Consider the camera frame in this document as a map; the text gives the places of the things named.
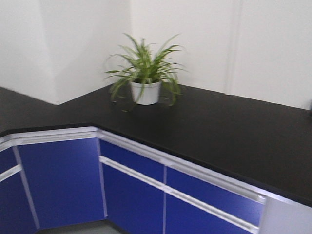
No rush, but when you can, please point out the white plant pot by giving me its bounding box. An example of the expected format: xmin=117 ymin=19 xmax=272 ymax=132
xmin=130 ymin=82 xmax=161 ymax=105

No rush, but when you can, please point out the green spider plant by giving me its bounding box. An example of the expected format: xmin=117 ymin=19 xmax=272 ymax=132
xmin=105 ymin=34 xmax=183 ymax=112

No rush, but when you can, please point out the blue lab base cabinet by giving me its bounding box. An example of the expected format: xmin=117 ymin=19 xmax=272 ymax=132
xmin=0 ymin=127 xmax=312 ymax=234

